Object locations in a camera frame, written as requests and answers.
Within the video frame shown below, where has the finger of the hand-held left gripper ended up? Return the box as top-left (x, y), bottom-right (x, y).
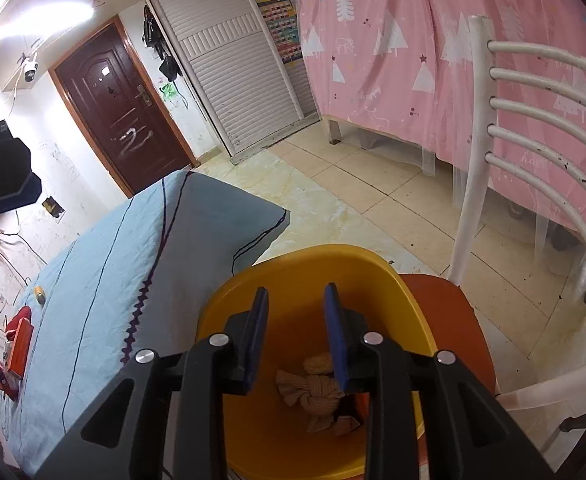
top-left (0, 137), bottom-right (42, 211)

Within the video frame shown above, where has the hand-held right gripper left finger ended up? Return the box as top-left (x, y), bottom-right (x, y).
top-left (36, 287), bottom-right (270, 480)

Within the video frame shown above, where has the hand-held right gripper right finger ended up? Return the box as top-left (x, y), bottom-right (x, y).
top-left (323, 282), bottom-right (556, 480)

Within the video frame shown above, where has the beige knotted cloth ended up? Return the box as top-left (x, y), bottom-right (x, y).
top-left (275, 352), bottom-right (362, 436)

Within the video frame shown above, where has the yellow plastic bin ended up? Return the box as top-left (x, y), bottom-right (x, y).
top-left (195, 244), bottom-right (441, 480)

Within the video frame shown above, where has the blue printed bedsheet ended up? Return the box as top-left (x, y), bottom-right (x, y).
top-left (0, 169), bottom-right (288, 478)

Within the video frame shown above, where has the dark brown wooden door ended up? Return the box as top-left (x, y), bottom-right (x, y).
top-left (48, 15), bottom-right (199, 198)

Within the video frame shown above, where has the red striped sock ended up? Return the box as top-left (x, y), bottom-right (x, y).
top-left (6, 307), bottom-right (33, 341)

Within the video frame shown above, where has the orange cardboard box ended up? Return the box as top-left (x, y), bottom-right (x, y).
top-left (7, 320), bottom-right (35, 379)

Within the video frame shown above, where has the ceiling tube light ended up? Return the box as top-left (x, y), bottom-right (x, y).
top-left (0, 0), bottom-right (105, 49)

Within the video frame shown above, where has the black hanging bag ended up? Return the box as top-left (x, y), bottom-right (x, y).
top-left (142, 6), bottom-right (167, 54)
top-left (158, 53), bottom-right (180, 81)

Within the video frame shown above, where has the white chair orange seat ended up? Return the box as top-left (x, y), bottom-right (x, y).
top-left (398, 15), bottom-right (586, 480)

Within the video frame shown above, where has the white slatted wardrobe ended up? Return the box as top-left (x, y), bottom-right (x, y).
top-left (140, 0), bottom-right (322, 163)

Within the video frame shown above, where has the pink tree print curtain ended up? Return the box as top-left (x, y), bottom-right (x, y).
top-left (289, 0), bottom-right (586, 246)

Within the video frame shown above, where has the colourful grid chart poster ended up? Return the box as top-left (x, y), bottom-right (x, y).
top-left (257, 0), bottom-right (304, 66)

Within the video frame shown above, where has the hanging wall cable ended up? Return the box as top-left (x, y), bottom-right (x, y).
top-left (0, 208), bottom-right (49, 281)

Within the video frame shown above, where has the white security camera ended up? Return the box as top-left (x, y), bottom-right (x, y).
top-left (17, 52), bottom-right (40, 84)

